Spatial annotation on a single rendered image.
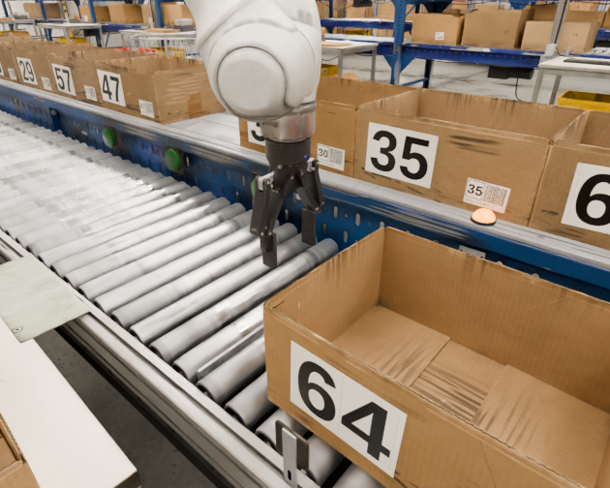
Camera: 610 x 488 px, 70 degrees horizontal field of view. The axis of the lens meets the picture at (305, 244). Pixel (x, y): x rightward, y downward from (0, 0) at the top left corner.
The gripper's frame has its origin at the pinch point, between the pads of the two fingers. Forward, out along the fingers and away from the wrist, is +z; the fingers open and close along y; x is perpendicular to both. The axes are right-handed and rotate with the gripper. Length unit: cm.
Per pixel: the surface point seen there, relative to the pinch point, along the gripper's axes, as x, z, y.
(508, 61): -104, 17, -451
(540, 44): -79, -1, -456
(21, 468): 8, 2, 50
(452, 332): 30.4, 8.5, -6.4
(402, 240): 19.2, -4.9, -6.6
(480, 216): 25.7, -5.0, -23.9
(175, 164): -67, 5, -21
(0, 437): -6, 9, 49
